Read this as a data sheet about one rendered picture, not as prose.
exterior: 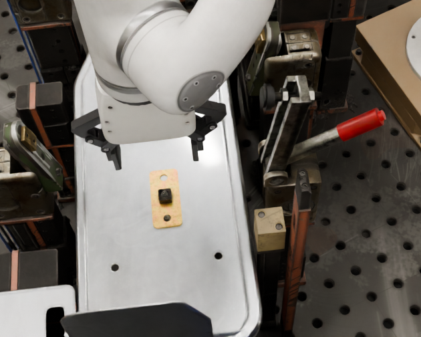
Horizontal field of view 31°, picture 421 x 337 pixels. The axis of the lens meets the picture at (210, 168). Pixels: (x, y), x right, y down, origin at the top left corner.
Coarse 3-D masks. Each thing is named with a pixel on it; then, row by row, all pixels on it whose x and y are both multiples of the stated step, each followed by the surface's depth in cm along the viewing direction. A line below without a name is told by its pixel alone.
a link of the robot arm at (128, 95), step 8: (96, 72) 72; (104, 80) 72; (104, 88) 73; (112, 88) 72; (120, 88) 71; (128, 88) 71; (136, 88) 71; (112, 96) 73; (120, 96) 73; (128, 96) 72; (136, 96) 72; (144, 96) 72
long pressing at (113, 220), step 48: (144, 144) 104; (96, 192) 101; (144, 192) 100; (192, 192) 100; (240, 192) 99; (96, 240) 97; (144, 240) 97; (192, 240) 97; (240, 240) 96; (96, 288) 94; (144, 288) 94; (192, 288) 93; (240, 288) 93; (240, 336) 90
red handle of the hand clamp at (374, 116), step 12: (348, 120) 89; (360, 120) 88; (372, 120) 87; (324, 132) 91; (336, 132) 90; (348, 132) 89; (360, 132) 88; (300, 144) 92; (312, 144) 91; (324, 144) 90; (300, 156) 92
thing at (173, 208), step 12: (156, 180) 101; (168, 180) 101; (156, 192) 100; (168, 192) 99; (156, 204) 99; (168, 204) 99; (180, 204) 99; (156, 216) 98; (180, 216) 98; (156, 228) 97
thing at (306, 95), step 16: (288, 80) 82; (304, 80) 82; (272, 96) 81; (288, 96) 82; (304, 96) 81; (320, 96) 82; (288, 112) 82; (304, 112) 82; (272, 128) 90; (288, 128) 85; (272, 144) 93; (288, 144) 88; (272, 160) 90; (288, 160) 91
